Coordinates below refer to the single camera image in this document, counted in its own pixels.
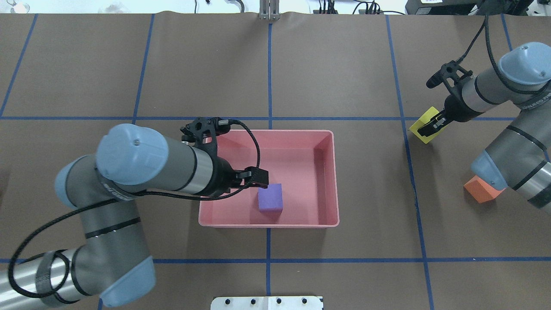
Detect orange foam block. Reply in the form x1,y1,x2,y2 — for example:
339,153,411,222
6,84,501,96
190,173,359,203
463,175,505,204

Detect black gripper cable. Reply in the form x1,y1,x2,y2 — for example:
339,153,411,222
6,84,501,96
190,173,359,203
8,119,261,299
456,0,551,95

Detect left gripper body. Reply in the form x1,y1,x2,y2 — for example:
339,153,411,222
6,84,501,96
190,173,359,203
208,157,235,197

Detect purple foam block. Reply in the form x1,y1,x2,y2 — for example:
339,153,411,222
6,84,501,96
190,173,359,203
257,184,284,213

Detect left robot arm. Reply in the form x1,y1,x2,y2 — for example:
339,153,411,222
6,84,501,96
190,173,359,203
1,118,268,310

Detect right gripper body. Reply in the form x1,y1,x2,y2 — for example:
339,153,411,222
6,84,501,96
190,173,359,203
443,94,474,122

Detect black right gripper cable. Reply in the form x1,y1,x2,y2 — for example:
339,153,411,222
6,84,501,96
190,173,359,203
456,0,551,95

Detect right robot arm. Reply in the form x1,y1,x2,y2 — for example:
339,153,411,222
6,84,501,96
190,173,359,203
411,42,551,213

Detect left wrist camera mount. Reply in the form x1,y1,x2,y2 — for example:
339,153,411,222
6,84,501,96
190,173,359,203
180,117,231,157

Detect aluminium frame post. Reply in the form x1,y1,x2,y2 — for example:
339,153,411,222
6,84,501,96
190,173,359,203
258,0,281,22

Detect white camera pole base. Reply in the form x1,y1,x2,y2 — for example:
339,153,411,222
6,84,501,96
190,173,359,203
210,295,325,310

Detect yellow foam block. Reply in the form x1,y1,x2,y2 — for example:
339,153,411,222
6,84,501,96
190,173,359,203
409,106,446,144

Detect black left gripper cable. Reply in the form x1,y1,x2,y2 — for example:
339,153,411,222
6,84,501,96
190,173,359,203
8,119,261,299

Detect pink plastic bin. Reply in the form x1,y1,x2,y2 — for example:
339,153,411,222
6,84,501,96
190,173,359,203
198,130,339,228

